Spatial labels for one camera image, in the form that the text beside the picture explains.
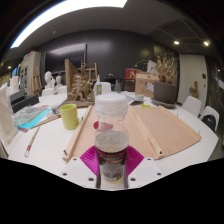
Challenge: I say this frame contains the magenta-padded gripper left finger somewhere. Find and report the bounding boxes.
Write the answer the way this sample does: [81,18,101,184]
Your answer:
[61,145,102,190]

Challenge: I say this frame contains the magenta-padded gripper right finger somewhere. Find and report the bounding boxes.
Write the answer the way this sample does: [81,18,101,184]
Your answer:
[123,145,164,190]

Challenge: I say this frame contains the clear bottle with dark label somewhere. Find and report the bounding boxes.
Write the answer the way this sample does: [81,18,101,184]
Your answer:
[93,93,130,184]

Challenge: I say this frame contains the flat round red coaster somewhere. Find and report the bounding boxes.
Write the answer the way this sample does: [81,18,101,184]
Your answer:
[93,120,114,133]

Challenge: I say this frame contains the tan wooden drawing board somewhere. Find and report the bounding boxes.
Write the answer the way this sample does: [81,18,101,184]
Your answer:
[61,104,203,163]

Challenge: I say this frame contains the yellow-green mug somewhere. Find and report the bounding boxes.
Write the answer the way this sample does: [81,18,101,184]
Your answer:
[59,103,80,131]

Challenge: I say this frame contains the pale wooden sticks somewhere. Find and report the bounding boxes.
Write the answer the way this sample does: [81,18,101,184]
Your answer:
[33,114,63,129]

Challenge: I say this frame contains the long wooden paintbrush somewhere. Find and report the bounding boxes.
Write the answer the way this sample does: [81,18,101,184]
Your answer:
[23,125,42,158]

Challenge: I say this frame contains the small paint jar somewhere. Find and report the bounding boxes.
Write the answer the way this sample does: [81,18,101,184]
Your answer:
[50,103,62,116]

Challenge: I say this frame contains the grey plant saucer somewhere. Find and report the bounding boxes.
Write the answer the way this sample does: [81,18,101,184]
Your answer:
[150,96,178,110]

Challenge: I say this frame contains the pile of newspapers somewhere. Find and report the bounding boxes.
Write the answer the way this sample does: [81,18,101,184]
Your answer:
[119,91,145,106]

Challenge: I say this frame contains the blue and purple painting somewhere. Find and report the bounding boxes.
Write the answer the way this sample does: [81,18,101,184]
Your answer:
[13,104,53,131]

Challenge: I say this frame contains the brown sculpture on wooden base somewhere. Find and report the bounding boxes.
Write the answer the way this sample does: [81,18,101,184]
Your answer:
[60,58,96,108]

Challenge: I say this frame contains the dried plant in grey pot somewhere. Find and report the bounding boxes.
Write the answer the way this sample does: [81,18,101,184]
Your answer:
[153,51,179,105]

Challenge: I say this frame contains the clear spray bottle green label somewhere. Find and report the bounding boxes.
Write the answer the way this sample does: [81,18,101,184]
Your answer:
[94,74,103,96]

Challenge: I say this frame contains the grey translucent bottle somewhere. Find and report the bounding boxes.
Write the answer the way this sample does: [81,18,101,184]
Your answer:
[114,79,122,94]

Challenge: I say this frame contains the cardboard box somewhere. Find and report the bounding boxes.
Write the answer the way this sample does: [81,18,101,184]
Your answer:
[134,72,160,98]

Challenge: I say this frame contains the white plastic chair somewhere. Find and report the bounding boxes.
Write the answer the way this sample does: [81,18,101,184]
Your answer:
[199,105,220,133]
[181,95,203,118]
[93,81,113,96]
[41,87,56,98]

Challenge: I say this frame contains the black backpack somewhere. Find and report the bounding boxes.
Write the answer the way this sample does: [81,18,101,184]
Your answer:
[201,114,217,132]

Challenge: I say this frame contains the white plaster bust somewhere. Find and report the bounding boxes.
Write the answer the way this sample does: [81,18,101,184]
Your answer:
[44,70,56,90]
[54,75,64,94]

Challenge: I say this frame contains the black flat box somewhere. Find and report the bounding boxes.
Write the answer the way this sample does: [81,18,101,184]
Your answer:
[11,94,40,114]
[9,89,26,104]

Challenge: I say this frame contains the red box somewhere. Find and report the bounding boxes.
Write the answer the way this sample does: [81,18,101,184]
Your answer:
[124,68,143,80]

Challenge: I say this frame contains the wooden easel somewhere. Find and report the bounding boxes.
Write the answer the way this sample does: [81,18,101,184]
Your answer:
[31,66,44,96]
[80,59,99,83]

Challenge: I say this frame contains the white paper bag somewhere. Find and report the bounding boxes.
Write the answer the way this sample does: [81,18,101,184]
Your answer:
[0,83,19,148]

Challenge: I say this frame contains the wooden figure carving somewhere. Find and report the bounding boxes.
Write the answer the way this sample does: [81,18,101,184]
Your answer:
[188,80,200,99]

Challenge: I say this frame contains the white plaster figure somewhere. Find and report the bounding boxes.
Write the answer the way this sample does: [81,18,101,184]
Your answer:
[146,59,158,75]

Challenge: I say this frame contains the white shelf cabinet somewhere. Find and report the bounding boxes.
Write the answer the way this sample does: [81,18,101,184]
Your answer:
[19,50,43,97]

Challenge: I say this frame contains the long white ceiling light panel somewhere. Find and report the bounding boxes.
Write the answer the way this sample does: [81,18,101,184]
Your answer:
[9,0,128,49]

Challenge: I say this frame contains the dark wall screen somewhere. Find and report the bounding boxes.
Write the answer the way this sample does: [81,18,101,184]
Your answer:
[44,43,88,73]

